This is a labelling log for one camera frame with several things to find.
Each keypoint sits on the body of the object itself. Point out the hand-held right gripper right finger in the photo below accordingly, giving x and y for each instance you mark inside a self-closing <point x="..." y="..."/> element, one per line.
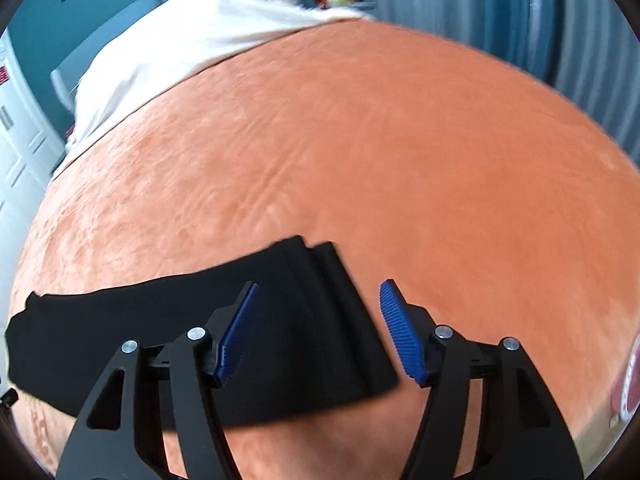
<point x="400" y="330"/>

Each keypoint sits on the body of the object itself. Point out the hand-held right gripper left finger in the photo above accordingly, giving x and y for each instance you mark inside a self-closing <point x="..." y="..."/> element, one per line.
<point x="235" y="340"/>

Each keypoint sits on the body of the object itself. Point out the black pants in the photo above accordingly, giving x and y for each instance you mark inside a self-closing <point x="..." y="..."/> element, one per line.
<point x="310" y="310"/>

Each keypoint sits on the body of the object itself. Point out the orange plush blanket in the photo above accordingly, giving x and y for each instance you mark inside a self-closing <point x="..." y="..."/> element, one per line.
<point x="375" y="160"/>

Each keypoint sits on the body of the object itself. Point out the white panelled wardrobe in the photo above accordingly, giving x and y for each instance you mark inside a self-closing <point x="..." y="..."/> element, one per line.
<point x="20" y="160"/>

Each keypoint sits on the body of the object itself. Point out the grey-blue headboard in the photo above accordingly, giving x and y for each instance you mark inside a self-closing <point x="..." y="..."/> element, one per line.
<point x="67" y="75"/>

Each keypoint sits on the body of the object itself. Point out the grey-blue curtain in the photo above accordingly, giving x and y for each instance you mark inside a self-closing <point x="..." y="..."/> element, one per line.
<point x="500" y="10"/>

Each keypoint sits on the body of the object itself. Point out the red patterned sticker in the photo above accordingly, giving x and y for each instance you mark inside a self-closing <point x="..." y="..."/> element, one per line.
<point x="3" y="76"/>

